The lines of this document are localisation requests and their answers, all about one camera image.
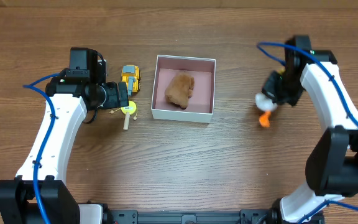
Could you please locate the white orange plush duck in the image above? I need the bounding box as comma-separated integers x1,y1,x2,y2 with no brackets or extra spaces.
255,93,278,128

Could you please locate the yellow grey toy truck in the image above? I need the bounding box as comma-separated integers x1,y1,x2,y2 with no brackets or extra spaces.
121,65,141,96

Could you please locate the brown plush toy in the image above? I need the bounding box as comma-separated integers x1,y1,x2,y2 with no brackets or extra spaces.
165,72,195,109

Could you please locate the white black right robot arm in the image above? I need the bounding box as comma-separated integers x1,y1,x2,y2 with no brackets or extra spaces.
255,45,358,223

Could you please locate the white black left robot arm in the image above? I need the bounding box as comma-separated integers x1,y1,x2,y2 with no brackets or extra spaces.
0,68,129,223

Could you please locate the yellow wooden rattle drum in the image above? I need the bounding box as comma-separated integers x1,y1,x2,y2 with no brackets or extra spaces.
109,101,138,131

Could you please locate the white box pink interior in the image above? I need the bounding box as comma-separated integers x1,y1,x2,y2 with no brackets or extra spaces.
151,55,216,123

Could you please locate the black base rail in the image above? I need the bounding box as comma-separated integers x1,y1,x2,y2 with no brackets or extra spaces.
79,208,326,224

